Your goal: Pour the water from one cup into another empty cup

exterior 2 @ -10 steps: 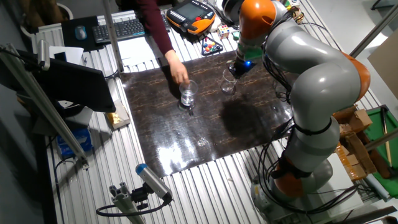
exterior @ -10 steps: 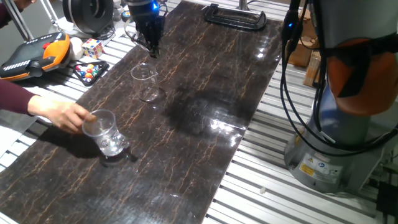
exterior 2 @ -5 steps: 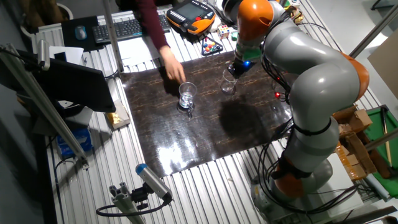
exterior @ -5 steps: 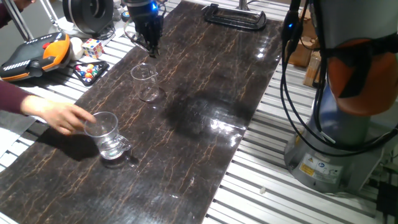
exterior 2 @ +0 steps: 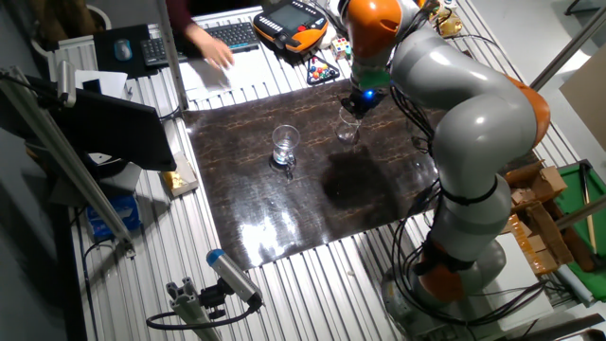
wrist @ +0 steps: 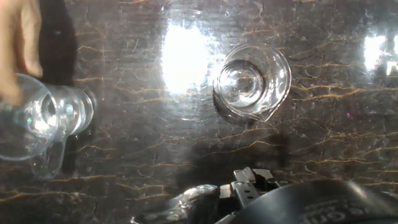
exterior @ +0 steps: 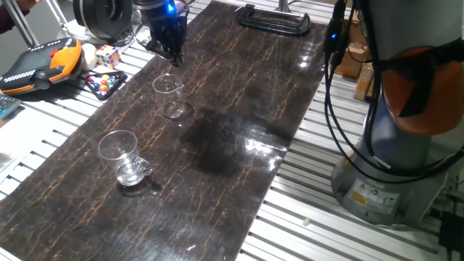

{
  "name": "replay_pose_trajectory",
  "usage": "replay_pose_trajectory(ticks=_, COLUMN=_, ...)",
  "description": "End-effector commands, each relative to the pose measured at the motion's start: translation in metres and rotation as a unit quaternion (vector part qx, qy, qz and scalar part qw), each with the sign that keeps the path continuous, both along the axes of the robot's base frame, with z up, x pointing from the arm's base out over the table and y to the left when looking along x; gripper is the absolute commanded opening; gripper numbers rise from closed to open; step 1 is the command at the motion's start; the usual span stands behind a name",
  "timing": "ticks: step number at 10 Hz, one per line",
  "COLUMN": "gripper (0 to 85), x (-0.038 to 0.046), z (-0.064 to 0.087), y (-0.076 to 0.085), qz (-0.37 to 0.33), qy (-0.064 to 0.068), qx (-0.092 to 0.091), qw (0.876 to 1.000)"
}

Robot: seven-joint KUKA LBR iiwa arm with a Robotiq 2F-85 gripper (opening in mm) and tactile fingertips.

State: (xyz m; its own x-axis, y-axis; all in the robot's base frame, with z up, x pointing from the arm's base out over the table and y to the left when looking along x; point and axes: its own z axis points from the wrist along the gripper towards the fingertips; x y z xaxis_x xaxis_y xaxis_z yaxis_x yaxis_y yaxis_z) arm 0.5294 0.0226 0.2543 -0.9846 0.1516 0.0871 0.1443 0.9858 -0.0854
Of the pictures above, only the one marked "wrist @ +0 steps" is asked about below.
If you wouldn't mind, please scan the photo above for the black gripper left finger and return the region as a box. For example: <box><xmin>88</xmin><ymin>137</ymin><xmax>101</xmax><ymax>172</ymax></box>
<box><xmin>130</xmin><ymin>167</ymin><xmax>259</xmax><ymax>224</ymax></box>

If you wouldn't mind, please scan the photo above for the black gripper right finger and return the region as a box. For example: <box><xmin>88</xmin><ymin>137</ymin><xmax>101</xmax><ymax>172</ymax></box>
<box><xmin>253</xmin><ymin>169</ymin><xmax>282</xmax><ymax>191</ymax></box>

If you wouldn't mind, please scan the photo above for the clear glass beaker with spout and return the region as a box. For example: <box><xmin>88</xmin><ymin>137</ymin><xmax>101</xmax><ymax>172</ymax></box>
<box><xmin>213</xmin><ymin>42</ymin><xmax>292</xmax><ymax>123</ymax></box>

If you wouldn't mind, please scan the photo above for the clear plastic cup with handle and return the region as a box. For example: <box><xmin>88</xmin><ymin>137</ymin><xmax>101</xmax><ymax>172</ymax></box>
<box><xmin>0</xmin><ymin>73</ymin><xmax>97</xmax><ymax>181</ymax></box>

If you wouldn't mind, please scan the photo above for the person's hand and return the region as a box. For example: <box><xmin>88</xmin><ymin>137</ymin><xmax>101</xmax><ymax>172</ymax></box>
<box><xmin>0</xmin><ymin>0</ymin><xmax>44</xmax><ymax>106</ymax></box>

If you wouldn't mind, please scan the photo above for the dark marble pattern mat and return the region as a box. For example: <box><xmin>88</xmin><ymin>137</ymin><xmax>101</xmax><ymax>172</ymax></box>
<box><xmin>0</xmin><ymin>0</ymin><xmax>398</xmax><ymax>224</ymax></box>

